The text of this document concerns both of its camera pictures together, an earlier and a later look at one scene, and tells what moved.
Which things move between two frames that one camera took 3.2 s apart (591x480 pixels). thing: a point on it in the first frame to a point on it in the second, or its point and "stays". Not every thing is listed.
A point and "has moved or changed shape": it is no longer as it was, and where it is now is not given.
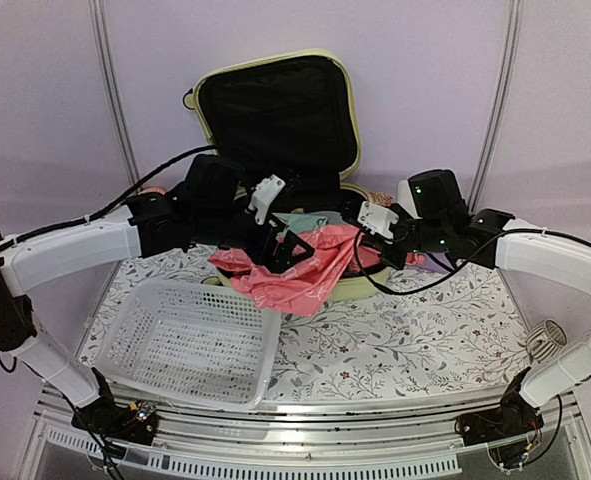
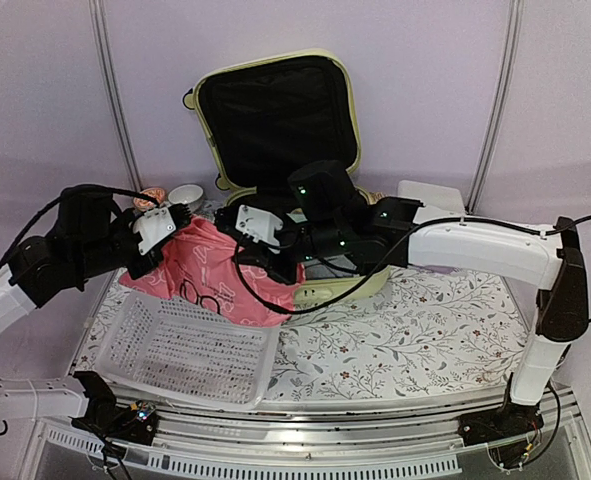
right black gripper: x=393 y=259 to x=257 y=254
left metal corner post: x=99 y=12 stays
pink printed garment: x=310 y=288 has moved or changed shape
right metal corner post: x=498 y=103 stays
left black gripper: x=280 y=260 to x=141 y=264
